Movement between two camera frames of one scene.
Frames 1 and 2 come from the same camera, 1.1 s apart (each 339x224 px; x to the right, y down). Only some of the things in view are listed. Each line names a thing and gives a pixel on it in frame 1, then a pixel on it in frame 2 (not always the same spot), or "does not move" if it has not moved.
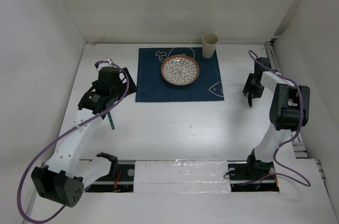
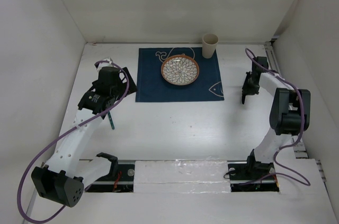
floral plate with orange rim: x=180 y=70 does not move
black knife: x=249 y=99 to x=243 y=97
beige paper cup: x=210 y=42 does not move
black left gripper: x=131 y=88 does not move
